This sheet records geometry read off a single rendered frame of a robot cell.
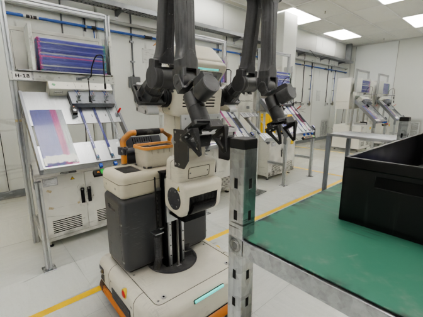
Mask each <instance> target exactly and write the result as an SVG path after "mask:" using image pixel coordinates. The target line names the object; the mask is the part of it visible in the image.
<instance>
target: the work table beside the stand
mask: <svg viewBox="0 0 423 317"><path fill-rule="evenodd" d="M332 136H336V137H342V138H346V150H345V156H344V159H345V157H346V156H348V155H349V154H350V147H351V139H358V140H369V141H374V142H385V143H391V142H394V141H396V140H397V135H384V134H377V133H364V132H356V131H342V132H335V133H327V137H326V144H325V158H324V172H323V179H322V191H324V190H326V189H327V178H328V171H329V157H330V144H331V137H332Z"/></svg>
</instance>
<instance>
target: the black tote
mask: <svg viewBox="0 0 423 317"><path fill-rule="evenodd" d="M339 219H341V220H344V221H348V222H351V223H354V224H357V225H360V226H364V227H367V228H370V229H372V230H376V231H380V232H382V233H386V234H389V235H392V236H395V237H399V238H402V239H404V240H408V241H411V242H414V243H418V244H420V245H423V133H419V134H417V135H413V136H410V137H407V138H403V139H401V140H397V141H394V142H391V143H387V144H384V145H381V146H379V147H375V148H371V149H368V150H365V151H362V152H358V153H355V154H352V155H348V156H346V157H345V160H344V172H343V178H342V189H341V201H340V208H339Z"/></svg>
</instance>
